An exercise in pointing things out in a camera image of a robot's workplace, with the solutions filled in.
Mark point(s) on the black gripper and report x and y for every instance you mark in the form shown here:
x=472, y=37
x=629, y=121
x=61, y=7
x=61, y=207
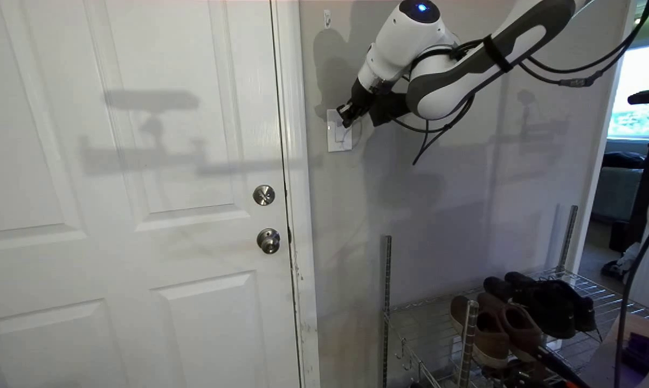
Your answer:
x=360, y=97

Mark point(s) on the white wall light switch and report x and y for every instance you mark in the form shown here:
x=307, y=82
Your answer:
x=340, y=138

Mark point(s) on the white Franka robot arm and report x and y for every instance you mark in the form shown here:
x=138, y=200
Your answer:
x=445, y=66

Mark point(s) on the silver deadbolt lock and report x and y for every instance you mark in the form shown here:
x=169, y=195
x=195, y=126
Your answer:
x=264, y=195

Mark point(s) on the silver round door knob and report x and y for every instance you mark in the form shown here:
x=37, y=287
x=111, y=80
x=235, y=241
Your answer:
x=268, y=241

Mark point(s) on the black shoe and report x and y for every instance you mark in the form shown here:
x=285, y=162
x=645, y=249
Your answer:
x=561, y=303
x=510, y=293

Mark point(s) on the white panelled entry door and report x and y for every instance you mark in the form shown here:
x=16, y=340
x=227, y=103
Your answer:
x=121, y=216

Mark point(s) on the brown shoe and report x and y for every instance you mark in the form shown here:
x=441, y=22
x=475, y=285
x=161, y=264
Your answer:
x=486, y=337
x=520, y=324

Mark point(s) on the dark sofa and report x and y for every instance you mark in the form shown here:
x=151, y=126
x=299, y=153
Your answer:
x=621, y=186

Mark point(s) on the bright window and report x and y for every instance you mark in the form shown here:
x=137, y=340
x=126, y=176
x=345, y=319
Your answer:
x=643, y=88

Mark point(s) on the wooden table board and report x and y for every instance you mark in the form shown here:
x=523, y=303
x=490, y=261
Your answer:
x=604, y=359

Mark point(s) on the purple plastic item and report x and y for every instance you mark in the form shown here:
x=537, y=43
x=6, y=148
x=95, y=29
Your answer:
x=642, y=353

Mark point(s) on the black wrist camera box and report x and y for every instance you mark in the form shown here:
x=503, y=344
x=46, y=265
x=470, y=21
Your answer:
x=389, y=106

